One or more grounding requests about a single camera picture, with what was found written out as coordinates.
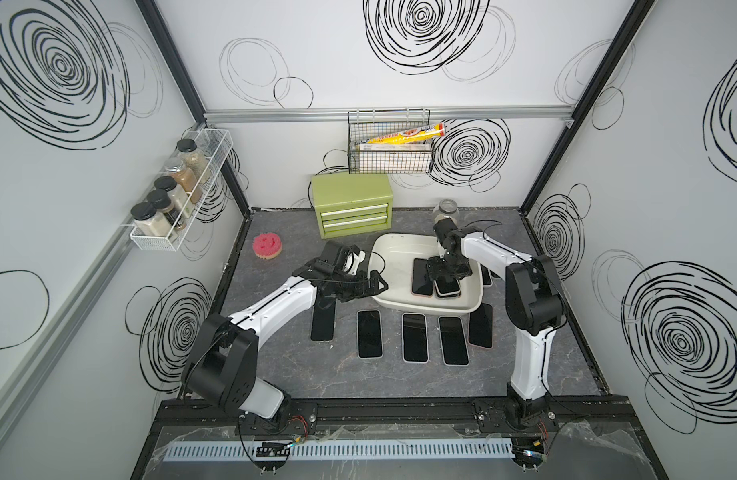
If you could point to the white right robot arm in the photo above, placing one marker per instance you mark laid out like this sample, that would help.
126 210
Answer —
534 302

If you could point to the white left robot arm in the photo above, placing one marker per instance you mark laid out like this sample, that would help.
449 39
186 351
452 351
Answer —
222 366

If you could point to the grey slotted cable duct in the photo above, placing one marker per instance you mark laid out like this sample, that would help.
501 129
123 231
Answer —
390 449

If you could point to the glass jar with powder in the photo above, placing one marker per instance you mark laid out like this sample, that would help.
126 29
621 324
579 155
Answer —
447 209

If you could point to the white plastic storage box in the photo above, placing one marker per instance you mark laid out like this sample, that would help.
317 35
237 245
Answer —
394 254

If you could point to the white box in basket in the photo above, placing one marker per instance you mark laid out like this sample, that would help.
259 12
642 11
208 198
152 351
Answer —
394 148

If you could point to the spice jar black lid front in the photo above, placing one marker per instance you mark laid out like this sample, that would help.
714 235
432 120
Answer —
150 221

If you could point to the black wire wall basket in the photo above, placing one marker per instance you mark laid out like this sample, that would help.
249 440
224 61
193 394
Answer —
365 157

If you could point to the spice jar white contents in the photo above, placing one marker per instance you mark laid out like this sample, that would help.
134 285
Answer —
177 193

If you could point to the spice jar black lid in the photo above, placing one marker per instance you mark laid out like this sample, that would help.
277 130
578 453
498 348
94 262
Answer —
194 159
150 221

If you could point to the clear wall spice shelf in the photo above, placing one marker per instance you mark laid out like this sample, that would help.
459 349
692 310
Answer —
195 239

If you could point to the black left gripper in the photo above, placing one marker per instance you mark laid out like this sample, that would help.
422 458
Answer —
360 289

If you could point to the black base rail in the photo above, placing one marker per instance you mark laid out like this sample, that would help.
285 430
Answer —
318 416

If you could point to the pink smiley sponge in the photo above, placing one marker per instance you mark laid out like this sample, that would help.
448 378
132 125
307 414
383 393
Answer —
267 245

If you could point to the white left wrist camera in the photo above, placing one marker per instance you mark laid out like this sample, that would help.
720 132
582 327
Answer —
353 260

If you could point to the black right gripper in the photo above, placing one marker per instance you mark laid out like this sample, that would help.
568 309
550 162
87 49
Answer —
436 269

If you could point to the spice jar brown contents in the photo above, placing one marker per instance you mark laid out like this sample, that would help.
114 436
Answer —
184 176

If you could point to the spice jar black lid rear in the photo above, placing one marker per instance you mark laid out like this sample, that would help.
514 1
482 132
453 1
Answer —
194 159

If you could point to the extra black phone in box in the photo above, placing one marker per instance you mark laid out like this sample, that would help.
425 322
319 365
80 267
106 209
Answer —
446 287

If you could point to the spice jar dark contents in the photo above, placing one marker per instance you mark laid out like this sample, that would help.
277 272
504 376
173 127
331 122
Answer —
163 203

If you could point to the green metal drawer toolbox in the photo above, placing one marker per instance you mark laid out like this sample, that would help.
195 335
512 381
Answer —
350 204

